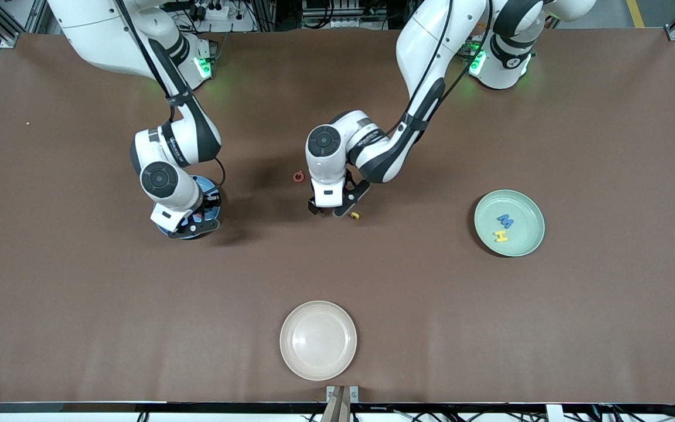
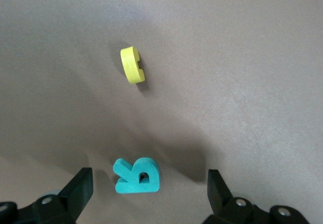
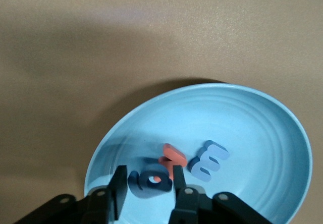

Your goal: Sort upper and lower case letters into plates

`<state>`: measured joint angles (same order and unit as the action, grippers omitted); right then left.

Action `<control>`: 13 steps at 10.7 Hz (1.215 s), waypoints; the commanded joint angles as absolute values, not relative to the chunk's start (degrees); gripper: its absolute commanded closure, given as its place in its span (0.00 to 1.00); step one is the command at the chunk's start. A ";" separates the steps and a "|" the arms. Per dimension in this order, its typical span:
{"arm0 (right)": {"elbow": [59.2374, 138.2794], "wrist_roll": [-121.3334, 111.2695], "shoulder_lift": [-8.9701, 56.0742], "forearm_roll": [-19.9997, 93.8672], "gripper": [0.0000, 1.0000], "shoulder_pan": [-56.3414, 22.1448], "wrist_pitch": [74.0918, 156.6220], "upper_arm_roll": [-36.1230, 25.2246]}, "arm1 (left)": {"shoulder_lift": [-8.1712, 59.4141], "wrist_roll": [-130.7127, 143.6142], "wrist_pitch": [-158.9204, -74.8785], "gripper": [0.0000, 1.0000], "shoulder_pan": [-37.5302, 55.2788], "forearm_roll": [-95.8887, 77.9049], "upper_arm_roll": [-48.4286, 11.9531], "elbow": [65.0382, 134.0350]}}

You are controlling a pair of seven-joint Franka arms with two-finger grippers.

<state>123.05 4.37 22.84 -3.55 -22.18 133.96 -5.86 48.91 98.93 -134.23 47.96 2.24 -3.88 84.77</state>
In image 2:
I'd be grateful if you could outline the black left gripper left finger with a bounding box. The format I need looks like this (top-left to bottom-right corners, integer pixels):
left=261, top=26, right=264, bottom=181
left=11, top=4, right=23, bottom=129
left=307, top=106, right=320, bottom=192
left=0, top=167, right=94, bottom=224

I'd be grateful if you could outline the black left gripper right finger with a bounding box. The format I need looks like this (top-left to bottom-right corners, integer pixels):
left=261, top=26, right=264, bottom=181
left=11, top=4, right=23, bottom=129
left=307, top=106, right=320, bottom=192
left=201, top=169, right=311, bottom=224

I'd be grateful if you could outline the teal foam letter R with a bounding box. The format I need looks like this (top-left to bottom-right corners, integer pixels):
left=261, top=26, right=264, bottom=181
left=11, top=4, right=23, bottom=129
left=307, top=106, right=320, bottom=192
left=112, top=157, right=160, bottom=194

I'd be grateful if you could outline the small yellow foam letter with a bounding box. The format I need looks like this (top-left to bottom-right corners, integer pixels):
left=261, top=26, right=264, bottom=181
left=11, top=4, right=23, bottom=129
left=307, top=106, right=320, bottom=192
left=120, top=46, right=146, bottom=85

